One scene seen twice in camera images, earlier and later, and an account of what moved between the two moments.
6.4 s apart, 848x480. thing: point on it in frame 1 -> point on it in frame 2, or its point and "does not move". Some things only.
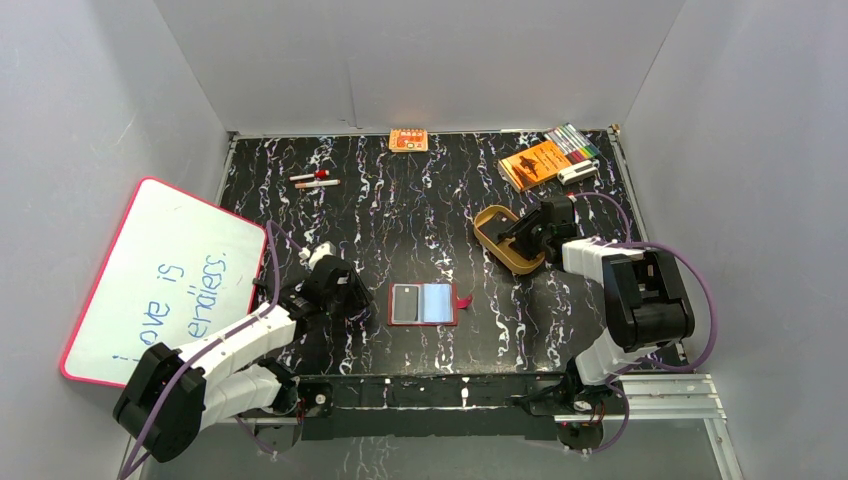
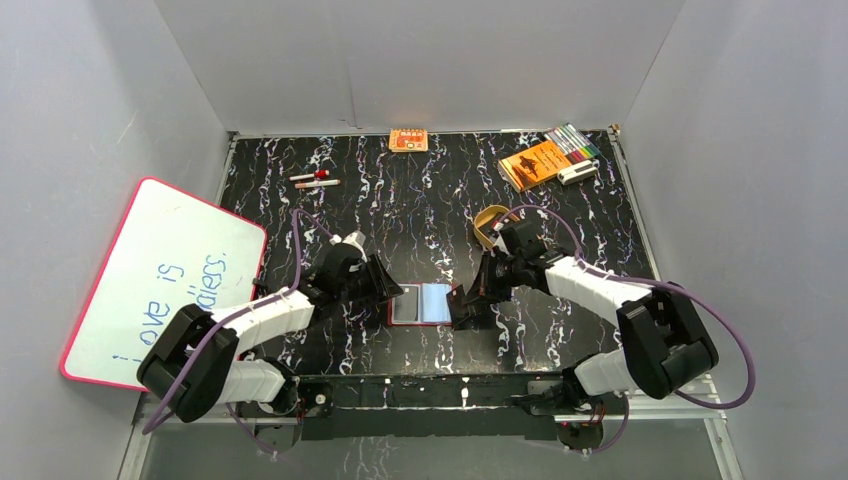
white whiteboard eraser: [577, 172] does not move
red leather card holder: [425, 303] does not move
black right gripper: [520, 230] -> [483, 287]
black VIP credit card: [406, 303] does not move
